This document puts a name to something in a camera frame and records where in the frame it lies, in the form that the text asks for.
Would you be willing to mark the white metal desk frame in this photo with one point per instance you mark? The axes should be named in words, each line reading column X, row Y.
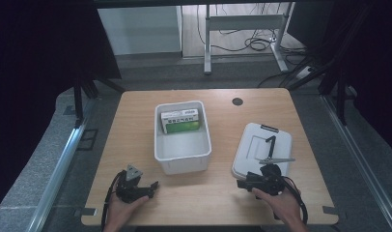
column 245, row 22

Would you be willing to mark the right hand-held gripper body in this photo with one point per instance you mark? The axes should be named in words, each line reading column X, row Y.
column 265, row 181

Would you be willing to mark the dark round table grommet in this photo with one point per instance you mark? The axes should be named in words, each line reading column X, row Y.
column 237, row 101

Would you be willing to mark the metal floor rail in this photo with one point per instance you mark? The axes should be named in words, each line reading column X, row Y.
column 60, row 167
column 361, row 161

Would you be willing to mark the person's left hand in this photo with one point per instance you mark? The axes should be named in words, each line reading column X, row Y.
column 121, row 209

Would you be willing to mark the grey table bracket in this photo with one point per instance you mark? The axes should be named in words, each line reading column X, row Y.
column 86, row 212

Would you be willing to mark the dark floor plate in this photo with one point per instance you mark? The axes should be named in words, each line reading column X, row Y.
column 88, row 139

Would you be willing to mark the person's right hand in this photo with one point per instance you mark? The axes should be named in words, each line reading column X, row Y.
column 281, row 204

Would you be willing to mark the white plastic bin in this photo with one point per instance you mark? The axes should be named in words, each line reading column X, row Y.
column 182, row 151

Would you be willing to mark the black curtain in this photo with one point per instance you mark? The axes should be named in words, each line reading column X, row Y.
column 39, row 64
column 371, row 58

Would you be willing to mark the black tripod stand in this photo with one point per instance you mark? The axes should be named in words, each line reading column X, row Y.
column 78, row 96
column 341, row 96

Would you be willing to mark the green and white box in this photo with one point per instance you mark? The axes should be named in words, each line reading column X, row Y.
column 181, row 121

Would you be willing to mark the white power strip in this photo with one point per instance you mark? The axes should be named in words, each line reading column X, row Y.
column 304, row 72

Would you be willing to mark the white plastic lid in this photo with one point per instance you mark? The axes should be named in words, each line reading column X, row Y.
column 252, row 151

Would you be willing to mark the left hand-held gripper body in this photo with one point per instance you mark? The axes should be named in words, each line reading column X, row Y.
column 130, row 189

